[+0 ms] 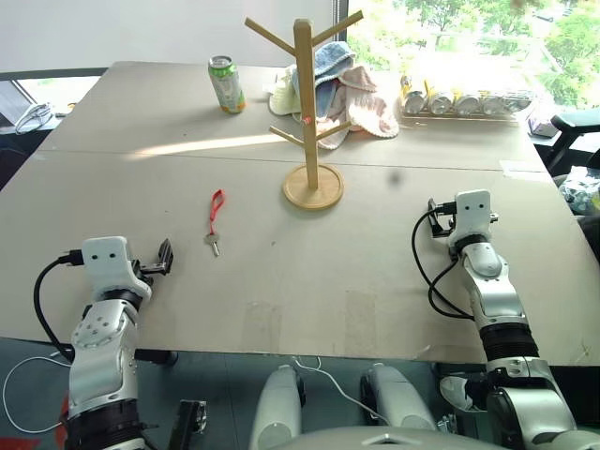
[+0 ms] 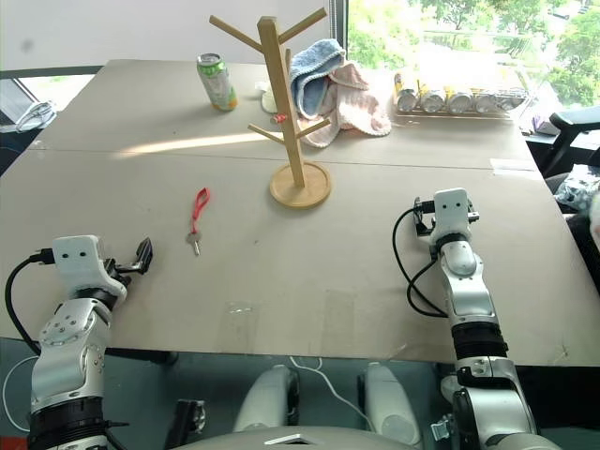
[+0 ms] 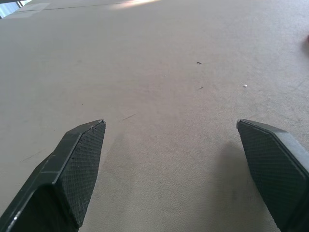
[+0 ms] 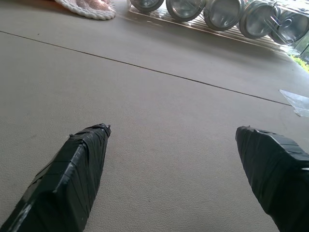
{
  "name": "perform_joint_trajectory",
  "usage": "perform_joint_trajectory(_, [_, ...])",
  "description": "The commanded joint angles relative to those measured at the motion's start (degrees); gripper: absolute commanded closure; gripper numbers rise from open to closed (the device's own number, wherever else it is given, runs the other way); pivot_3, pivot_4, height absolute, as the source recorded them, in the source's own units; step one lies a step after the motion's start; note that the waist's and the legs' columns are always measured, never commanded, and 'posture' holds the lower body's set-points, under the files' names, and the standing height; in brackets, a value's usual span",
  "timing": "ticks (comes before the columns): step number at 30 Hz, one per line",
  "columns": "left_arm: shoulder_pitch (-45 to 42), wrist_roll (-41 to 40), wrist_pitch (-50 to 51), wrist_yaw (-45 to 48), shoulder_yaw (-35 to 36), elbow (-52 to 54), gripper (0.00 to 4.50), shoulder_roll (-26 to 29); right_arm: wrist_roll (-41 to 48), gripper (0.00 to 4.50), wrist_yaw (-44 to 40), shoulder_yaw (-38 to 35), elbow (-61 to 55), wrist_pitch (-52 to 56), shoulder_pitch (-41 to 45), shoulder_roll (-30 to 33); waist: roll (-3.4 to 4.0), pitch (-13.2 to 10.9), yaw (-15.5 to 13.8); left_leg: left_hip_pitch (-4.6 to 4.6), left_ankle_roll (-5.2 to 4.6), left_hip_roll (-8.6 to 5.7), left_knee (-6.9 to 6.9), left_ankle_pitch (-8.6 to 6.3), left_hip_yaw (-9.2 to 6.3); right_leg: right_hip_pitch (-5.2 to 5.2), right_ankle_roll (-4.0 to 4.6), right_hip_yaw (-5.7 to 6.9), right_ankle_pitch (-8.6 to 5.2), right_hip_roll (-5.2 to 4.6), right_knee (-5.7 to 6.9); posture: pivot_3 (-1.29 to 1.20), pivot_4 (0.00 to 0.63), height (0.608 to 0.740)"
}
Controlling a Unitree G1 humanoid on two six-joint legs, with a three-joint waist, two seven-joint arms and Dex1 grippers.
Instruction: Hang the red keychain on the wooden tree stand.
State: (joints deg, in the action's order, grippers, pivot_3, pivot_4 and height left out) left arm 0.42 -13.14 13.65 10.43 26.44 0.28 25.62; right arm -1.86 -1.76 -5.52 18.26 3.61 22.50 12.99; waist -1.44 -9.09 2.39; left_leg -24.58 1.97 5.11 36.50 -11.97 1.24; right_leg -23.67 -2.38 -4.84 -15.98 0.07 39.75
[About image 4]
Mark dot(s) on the clear plastic sheet piece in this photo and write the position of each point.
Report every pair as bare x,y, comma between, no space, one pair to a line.
295,100

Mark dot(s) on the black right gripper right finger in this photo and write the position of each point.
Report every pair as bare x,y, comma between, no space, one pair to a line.
272,174

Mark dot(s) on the pink white crochet mat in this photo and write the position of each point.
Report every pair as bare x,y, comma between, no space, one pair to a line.
84,6

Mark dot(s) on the glass jar with metal lid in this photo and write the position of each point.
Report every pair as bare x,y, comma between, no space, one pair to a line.
223,14
258,20
147,4
289,26
184,9

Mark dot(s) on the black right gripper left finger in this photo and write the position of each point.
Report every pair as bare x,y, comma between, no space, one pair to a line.
67,183

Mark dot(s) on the clear acrylic jar rack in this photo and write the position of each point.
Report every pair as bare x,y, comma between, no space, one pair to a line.
217,30

